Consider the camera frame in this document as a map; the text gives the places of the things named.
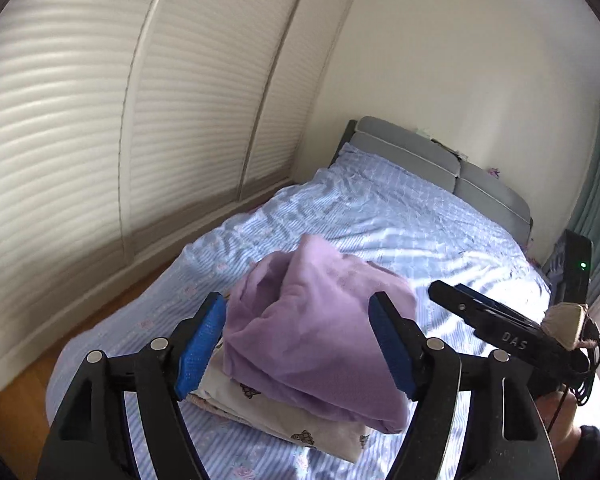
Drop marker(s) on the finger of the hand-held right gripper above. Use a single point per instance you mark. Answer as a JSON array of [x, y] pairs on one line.
[[505, 335]]

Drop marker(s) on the white louvered wardrobe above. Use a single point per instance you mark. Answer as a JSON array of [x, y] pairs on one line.
[[80, 110]]

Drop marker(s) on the grey padded headboard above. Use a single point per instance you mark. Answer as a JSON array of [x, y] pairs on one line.
[[405, 147]]

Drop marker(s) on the small purple ornament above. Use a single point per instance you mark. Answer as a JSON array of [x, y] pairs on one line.
[[493, 172]]

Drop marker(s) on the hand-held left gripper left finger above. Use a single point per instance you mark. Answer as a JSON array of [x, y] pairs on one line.
[[202, 345]]

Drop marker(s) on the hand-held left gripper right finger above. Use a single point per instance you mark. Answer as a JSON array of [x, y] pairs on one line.
[[390, 345]]

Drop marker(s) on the blue floral bed sheet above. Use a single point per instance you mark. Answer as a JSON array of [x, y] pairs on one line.
[[380, 220]]

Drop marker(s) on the white printed folded cloth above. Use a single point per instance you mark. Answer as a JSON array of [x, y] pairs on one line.
[[280, 415]]

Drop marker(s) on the purple sweater with green stripes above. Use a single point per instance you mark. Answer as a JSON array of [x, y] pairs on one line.
[[320, 340]]

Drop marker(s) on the person's right forearm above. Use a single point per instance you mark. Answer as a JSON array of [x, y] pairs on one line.
[[565, 435]]

